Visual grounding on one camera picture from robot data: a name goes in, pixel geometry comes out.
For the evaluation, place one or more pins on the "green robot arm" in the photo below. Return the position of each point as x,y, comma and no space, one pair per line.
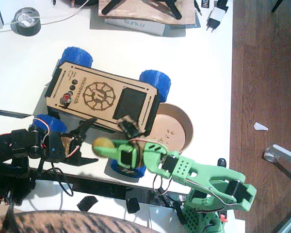
208,174

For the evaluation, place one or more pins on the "green perforated arm base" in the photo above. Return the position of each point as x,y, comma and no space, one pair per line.
194,216

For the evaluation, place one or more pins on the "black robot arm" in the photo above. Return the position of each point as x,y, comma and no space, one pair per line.
14,145

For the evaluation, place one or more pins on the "round wooden bowl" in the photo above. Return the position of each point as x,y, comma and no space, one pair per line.
177,121

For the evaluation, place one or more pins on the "blue rover wheel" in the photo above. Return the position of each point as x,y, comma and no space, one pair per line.
133,173
76,57
55,122
157,83

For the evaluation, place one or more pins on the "black flat bar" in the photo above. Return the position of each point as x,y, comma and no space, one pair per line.
99,187

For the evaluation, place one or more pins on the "black tape piece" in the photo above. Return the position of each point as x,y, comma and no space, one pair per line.
87,203

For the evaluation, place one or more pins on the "crumpled dark tape piece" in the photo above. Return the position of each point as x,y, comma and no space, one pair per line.
133,205

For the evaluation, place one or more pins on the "wooden microrover chassis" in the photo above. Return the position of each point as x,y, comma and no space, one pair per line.
99,77

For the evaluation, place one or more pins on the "thin black strip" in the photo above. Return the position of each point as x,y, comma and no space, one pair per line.
4,112

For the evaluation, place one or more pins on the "brown striped fuzzy object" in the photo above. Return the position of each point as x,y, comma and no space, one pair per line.
63,222

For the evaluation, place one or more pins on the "black tape roll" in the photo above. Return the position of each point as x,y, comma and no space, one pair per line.
29,30

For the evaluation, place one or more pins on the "white SUNLU box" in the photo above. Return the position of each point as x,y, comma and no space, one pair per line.
135,25

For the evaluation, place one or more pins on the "black tripod leg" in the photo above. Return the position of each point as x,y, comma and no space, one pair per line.
109,7
175,12

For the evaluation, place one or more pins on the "brown wooden board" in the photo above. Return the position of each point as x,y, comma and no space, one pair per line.
140,12

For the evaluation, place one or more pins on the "white paper scrap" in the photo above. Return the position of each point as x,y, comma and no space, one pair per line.
259,126

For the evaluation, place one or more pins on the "grey metal furniture leg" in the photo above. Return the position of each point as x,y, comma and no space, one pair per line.
286,153

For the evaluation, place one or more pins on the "black pen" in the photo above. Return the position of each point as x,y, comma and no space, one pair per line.
197,8

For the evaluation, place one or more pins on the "white black power adapter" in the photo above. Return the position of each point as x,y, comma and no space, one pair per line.
215,15

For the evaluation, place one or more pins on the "black printed card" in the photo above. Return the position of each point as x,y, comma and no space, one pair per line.
205,3

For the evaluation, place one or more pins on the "black floor object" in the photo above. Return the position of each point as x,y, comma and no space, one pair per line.
277,5

